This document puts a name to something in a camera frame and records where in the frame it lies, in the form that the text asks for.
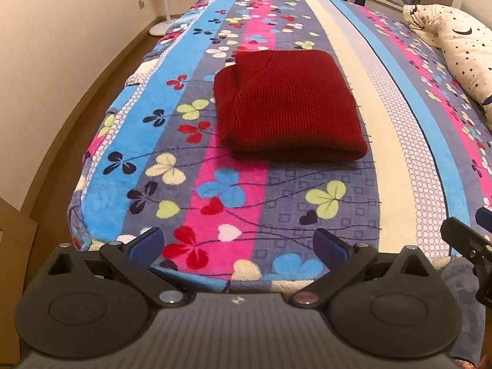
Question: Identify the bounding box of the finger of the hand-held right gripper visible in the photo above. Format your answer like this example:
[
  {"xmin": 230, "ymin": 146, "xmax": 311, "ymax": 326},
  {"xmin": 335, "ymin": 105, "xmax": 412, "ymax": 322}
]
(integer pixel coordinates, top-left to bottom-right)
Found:
[
  {"xmin": 440, "ymin": 217, "xmax": 492, "ymax": 309},
  {"xmin": 475, "ymin": 208, "xmax": 492, "ymax": 236}
]

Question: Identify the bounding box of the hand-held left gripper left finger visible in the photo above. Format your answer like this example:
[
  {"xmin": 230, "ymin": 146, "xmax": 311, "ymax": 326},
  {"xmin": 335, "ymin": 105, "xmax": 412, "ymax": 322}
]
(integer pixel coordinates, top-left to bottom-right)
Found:
[{"xmin": 48, "ymin": 228, "xmax": 191, "ymax": 309}]

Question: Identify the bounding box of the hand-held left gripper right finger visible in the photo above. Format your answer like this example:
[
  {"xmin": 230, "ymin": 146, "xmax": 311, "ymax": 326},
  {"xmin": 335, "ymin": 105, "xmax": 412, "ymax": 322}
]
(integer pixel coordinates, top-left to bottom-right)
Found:
[{"xmin": 289, "ymin": 228, "xmax": 439, "ymax": 309}]

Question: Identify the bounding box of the red knit sweater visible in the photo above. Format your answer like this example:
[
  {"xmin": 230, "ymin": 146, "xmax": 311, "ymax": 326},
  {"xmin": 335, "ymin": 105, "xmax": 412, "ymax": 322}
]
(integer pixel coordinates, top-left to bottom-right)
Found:
[{"xmin": 213, "ymin": 49, "xmax": 370, "ymax": 163}]

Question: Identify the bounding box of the grey blue cloth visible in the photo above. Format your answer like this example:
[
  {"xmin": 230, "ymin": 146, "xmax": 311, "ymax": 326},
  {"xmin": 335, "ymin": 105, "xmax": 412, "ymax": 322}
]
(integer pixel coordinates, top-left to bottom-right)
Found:
[{"xmin": 432, "ymin": 257, "xmax": 492, "ymax": 366}]

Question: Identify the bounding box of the colourful clover print blanket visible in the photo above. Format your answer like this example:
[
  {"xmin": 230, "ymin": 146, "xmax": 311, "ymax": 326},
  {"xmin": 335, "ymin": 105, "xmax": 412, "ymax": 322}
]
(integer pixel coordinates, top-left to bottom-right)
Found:
[{"xmin": 66, "ymin": 0, "xmax": 492, "ymax": 295}]

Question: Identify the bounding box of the brown cardboard box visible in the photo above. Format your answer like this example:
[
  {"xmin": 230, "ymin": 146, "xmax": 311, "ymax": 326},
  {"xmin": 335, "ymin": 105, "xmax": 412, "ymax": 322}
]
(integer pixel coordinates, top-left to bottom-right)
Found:
[{"xmin": 0, "ymin": 197, "xmax": 39, "ymax": 354}]

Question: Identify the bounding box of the white star print pillow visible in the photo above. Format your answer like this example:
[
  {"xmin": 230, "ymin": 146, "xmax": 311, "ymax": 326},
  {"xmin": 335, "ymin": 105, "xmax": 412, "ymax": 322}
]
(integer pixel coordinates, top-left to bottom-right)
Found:
[{"xmin": 402, "ymin": 4, "xmax": 492, "ymax": 129}]

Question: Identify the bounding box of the white standing fan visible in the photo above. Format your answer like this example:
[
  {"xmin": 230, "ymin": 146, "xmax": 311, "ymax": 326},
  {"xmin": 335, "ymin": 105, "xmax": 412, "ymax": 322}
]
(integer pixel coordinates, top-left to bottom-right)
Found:
[{"xmin": 149, "ymin": 0, "xmax": 182, "ymax": 38}]

